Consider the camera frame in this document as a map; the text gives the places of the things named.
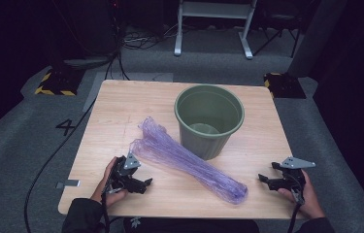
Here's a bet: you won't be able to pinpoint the left hand-held gripper cable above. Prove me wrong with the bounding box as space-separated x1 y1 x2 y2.
100 183 112 233

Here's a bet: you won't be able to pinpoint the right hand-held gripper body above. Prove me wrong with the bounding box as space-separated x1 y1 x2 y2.
266 156 316 206

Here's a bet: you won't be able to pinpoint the green plastic bin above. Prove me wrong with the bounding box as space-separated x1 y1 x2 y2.
174 83 246 161

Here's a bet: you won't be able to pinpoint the black chair legs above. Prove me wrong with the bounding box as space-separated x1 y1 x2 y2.
251 0 303 59

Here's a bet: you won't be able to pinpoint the grey pillar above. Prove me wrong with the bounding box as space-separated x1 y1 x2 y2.
286 0 348 79

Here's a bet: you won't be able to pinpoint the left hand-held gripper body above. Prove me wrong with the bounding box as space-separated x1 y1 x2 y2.
109 150 148 195

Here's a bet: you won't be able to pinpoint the hanging black cable bundle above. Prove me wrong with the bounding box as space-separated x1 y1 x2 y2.
104 0 131 81

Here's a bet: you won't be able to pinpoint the grey tape strip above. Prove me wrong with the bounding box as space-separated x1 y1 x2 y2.
55 179 82 189

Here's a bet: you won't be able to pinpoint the right hand-held gripper cable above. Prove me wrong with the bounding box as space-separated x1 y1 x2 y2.
286 190 304 233

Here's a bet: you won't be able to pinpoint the person's right hand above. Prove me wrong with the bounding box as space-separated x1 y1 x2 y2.
278 169 326 220

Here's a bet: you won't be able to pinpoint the black yellow striped base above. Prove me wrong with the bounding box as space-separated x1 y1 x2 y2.
263 72 308 100
34 66 85 97

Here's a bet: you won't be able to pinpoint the white metal stand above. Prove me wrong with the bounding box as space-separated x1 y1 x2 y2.
173 0 258 60

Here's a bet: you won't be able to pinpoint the long black floor cable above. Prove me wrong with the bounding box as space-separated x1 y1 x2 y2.
23 100 97 233

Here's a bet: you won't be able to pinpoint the person's left hand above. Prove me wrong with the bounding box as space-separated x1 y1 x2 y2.
90 156 129 209

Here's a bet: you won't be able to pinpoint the tangle of floor cables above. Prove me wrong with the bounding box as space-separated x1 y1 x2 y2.
122 23 178 51

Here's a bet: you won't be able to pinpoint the purple plastic bag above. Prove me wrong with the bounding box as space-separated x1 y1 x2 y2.
129 116 249 205

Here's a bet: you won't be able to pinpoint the hand-held gripper cable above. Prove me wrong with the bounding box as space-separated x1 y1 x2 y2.
100 183 112 233
286 190 304 233

